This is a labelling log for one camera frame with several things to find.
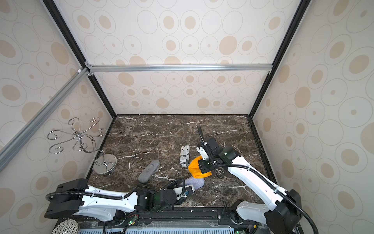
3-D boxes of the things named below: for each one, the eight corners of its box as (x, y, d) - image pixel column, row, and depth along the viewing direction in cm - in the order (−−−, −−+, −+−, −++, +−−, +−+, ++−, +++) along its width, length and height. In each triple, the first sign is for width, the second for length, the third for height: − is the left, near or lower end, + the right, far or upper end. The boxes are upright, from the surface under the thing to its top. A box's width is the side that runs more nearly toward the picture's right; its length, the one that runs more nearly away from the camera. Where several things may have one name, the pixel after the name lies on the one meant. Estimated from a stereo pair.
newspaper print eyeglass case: (179, 167, 93) (179, 164, 90) (180, 147, 103) (180, 145, 100) (189, 167, 93) (189, 164, 90) (189, 147, 103) (189, 145, 100)
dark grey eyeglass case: (138, 181, 88) (136, 178, 85) (155, 160, 96) (154, 158, 93) (144, 185, 86) (143, 183, 83) (161, 164, 95) (160, 161, 92)
